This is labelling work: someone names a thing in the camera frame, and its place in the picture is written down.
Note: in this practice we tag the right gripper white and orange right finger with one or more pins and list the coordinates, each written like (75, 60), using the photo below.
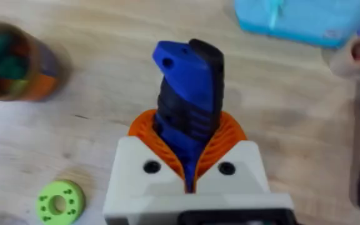
(239, 175)

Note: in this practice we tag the right gripper white and orange left finger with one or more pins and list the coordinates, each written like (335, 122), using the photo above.
(136, 175)

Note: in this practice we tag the blue electric screwdriver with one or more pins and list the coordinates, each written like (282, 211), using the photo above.
(190, 103)

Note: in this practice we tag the green disc with holes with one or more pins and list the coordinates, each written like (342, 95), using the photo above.
(60, 202)

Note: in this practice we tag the light blue plastic box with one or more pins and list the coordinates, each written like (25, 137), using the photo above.
(302, 19)

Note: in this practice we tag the roll of tape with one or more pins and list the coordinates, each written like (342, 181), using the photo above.
(359, 56)

